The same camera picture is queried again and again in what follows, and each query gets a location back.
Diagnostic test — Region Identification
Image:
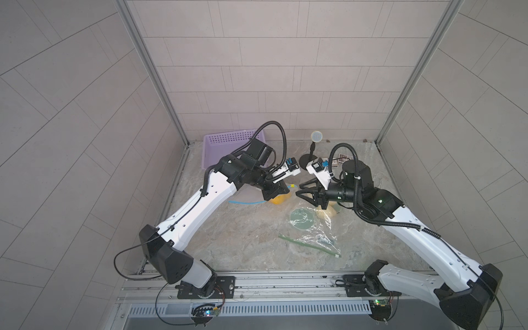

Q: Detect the yellow pear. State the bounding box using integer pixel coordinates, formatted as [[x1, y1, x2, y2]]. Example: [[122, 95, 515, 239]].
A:
[[269, 193, 291, 205]]

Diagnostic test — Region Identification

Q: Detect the blue zip-top bag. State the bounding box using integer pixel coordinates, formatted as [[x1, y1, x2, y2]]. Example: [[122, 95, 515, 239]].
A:
[[228, 183, 298, 207]]

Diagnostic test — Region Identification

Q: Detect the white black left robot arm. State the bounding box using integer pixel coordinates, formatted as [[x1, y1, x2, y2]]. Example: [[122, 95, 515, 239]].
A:
[[139, 138, 300, 298]]

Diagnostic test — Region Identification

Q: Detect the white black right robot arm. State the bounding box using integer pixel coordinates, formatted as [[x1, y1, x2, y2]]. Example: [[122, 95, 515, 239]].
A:
[[297, 158, 503, 329]]

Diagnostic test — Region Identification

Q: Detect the green zip-top bag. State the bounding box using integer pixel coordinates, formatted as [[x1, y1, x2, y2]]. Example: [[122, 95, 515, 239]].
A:
[[279, 199, 341, 258]]

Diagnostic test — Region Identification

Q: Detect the pale round fruit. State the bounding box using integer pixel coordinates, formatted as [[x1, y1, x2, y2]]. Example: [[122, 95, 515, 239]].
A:
[[326, 202, 341, 217]]

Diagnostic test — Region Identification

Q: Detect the black microphone stand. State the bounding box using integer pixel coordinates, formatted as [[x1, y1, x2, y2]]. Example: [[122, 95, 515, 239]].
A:
[[298, 142, 318, 170]]

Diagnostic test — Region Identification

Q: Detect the white gold card box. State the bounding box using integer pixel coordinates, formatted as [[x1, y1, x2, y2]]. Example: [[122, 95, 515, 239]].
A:
[[332, 154, 351, 167]]

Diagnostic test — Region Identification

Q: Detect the purple plastic basket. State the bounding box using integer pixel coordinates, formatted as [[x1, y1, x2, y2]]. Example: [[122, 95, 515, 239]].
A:
[[202, 129, 256, 170]]

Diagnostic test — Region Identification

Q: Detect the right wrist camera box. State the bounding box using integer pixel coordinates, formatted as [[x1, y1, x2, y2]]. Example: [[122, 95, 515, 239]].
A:
[[306, 158, 333, 191]]

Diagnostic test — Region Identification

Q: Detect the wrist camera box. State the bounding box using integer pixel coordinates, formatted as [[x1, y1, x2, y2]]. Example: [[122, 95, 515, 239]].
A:
[[268, 158, 301, 184], [306, 158, 333, 191]]

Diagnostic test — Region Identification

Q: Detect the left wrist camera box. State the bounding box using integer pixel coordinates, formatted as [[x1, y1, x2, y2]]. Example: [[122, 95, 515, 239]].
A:
[[268, 158, 301, 184]]

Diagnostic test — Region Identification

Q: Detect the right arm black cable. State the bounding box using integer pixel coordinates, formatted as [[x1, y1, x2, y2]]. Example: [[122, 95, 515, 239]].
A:
[[328, 142, 438, 238]]

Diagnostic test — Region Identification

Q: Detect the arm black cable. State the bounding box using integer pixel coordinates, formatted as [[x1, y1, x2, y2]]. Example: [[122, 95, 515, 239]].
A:
[[328, 142, 438, 238], [113, 236, 166, 281]]

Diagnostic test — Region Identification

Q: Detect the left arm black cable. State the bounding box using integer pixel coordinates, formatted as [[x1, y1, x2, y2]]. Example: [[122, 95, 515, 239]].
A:
[[113, 236, 166, 281]]

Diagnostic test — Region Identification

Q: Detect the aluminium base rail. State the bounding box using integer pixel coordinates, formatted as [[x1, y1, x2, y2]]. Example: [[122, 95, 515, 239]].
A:
[[117, 266, 441, 323]]

